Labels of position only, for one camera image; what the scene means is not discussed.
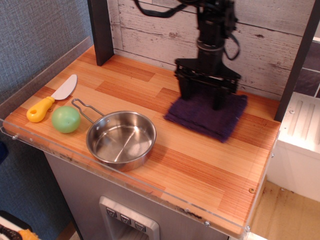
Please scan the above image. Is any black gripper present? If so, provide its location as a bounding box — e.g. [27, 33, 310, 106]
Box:
[175, 49, 241, 111]

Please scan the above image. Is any purple towel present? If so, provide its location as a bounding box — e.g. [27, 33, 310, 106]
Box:
[164, 93, 248, 143]

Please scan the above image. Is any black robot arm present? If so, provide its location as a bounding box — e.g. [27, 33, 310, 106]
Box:
[175, 0, 241, 110]

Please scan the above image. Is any small stainless steel pan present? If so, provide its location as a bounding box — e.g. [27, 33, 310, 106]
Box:
[71, 98, 157, 172]

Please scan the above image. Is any green toy ball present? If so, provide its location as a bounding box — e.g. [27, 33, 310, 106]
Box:
[51, 106, 81, 134]

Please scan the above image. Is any clear acrylic left guard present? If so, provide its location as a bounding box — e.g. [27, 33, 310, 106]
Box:
[0, 36, 93, 119]

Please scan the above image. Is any grey toy fridge cabinet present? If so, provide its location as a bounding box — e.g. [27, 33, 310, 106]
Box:
[45, 153, 229, 240]

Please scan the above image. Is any silver dispenser button panel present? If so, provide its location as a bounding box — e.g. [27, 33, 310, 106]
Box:
[99, 196, 160, 240]

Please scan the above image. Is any orange object bottom left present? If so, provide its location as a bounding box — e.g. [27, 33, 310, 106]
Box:
[18, 229, 39, 240]

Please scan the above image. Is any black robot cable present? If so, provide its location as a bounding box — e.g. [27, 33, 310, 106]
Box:
[133, 0, 241, 61]

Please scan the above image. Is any dark right shelf post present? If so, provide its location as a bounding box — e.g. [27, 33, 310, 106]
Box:
[274, 0, 320, 122]

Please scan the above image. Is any dark shelf post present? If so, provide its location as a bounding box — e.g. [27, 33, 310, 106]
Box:
[87, 0, 114, 66]
[274, 0, 320, 122]

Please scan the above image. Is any dark left shelf post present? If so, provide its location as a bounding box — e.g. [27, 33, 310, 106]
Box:
[87, 0, 114, 66]

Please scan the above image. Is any yellow handled toy knife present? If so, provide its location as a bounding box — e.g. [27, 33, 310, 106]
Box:
[26, 74, 78, 123]

